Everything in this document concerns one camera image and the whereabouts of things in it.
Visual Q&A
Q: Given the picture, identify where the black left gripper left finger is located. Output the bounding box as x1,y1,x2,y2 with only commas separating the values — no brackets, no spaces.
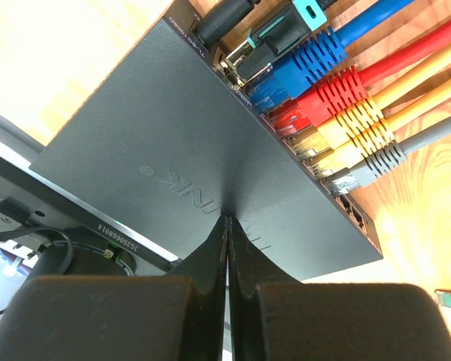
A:
0,217,229,360

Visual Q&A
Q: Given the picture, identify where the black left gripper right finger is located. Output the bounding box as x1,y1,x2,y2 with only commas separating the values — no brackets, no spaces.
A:
229,217,451,360

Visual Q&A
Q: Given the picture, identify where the yellow ethernet cable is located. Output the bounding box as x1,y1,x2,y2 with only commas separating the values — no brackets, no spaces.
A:
311,71,451,177
292,44,451,159

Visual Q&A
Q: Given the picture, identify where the black network switch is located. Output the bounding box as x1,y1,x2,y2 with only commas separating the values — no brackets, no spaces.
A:
31,1,382,280

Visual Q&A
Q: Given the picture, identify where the red ethernet cable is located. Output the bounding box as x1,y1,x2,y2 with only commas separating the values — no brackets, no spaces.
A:
274,14,451,136

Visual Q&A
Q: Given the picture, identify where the blue ethernet cable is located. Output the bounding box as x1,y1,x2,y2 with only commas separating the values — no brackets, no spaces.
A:
247,0,418,114

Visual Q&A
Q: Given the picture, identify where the black braided ethernet cable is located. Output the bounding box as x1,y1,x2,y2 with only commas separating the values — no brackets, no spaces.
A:
219,0,365,89

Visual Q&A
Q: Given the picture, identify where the black power cable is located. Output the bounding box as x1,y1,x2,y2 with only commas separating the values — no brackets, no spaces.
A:
195,0,271,46

